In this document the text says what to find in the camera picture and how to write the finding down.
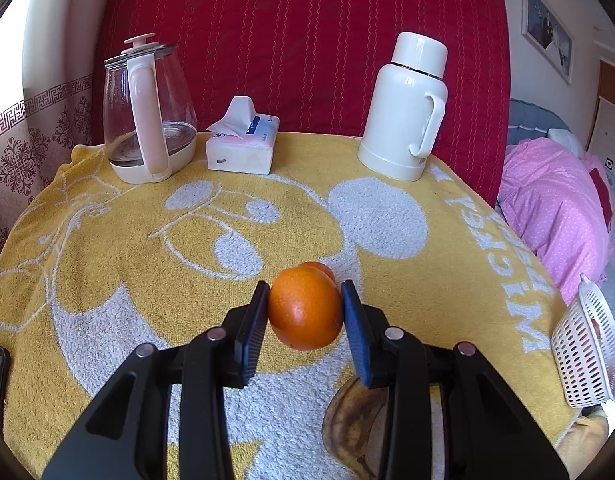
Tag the large smooth orange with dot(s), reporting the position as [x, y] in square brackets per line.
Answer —
[305, 310]

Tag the red quilted cloth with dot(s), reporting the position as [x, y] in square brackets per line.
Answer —
[297, 35]

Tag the small dimpled orange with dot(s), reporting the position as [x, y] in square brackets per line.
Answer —
[323, 270]

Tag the overripe brown banana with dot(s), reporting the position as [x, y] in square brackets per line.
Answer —
[352, 422]

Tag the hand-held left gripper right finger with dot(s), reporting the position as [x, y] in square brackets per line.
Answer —
[356, 332]

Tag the patterned beige curtain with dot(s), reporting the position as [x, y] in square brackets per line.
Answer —
[32, 150]

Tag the yellow printed towel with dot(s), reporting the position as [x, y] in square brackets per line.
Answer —
[112, 270]

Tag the white thermos jug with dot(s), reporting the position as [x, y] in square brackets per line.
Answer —
[397, 120]

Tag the pink dotted blanket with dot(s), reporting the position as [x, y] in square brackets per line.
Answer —
[552, 210]

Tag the white plastic basket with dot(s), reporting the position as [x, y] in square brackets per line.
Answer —
[582, 360]

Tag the framed wall picture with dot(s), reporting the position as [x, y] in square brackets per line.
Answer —
[547, 30]

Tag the grey pillow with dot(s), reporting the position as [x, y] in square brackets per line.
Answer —
[532, 120]

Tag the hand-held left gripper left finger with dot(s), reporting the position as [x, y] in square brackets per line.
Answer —
[252, 332]

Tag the wooden cabinet door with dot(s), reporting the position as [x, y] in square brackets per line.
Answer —
[610, 125]

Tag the white tissue pack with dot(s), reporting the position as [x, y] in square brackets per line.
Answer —
[240, 152]

